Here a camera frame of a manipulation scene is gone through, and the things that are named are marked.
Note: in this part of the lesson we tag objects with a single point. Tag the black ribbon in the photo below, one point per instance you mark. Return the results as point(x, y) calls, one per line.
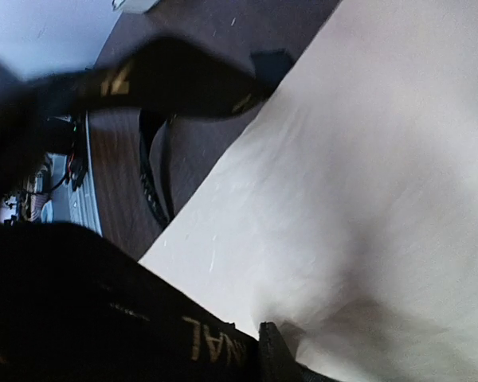
point(74, 307)

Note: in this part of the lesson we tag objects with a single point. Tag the white scalloped bowl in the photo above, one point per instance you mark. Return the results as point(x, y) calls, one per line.
point(133, 6)

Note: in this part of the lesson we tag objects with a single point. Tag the front aluminium rail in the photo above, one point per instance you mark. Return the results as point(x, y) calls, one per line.
point(32, 202)

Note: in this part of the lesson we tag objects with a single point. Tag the pink and green wrapping paper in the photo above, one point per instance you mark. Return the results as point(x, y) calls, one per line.
point(347, 211)

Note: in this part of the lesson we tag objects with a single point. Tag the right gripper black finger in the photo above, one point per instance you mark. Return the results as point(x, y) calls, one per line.
point(276, 362)

